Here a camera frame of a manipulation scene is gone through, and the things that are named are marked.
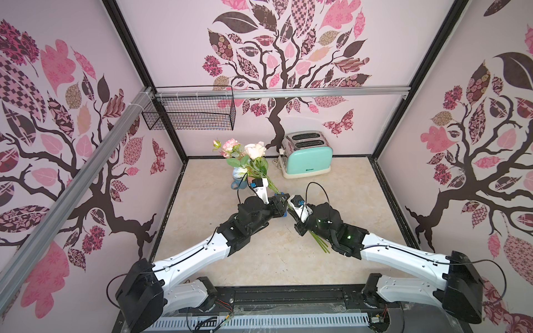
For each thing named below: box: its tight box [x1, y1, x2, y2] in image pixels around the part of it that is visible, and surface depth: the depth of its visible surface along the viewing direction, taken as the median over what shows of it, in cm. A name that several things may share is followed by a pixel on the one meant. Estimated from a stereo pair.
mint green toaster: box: [281, 130, 334, 179], surface depth 106 cm
